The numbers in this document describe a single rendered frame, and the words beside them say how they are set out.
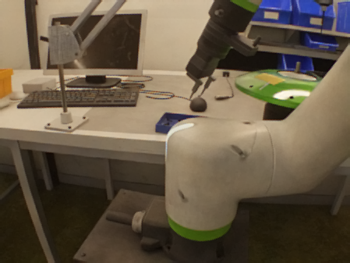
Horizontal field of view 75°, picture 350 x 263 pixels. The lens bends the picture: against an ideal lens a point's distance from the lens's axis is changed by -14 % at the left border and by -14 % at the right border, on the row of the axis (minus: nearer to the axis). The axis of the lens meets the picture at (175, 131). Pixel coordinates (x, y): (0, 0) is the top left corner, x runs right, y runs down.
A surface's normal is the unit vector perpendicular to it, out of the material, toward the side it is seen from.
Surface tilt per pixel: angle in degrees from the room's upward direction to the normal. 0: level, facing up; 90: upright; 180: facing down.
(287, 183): 101
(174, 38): 90
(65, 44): 90
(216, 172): 89
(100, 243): 0
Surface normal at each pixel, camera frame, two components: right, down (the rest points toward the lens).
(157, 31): -0.12, 0.40
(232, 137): 0.13, -0.70
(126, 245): 0.03, -0.91
